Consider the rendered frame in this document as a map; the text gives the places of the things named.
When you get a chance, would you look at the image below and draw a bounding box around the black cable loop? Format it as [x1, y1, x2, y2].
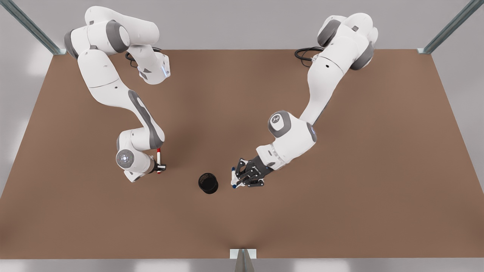
[125, 47, 162, 68]
[295, 46, 325, 67]

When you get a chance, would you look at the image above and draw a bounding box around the silver frame post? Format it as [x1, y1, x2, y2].
[417, 0, 484, 54]
[0, 0, 67, 56]
[230, 249, 257, 272]

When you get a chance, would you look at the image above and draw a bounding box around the black cylindrical pen cup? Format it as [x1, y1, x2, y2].
[198, 173, 219, 195]

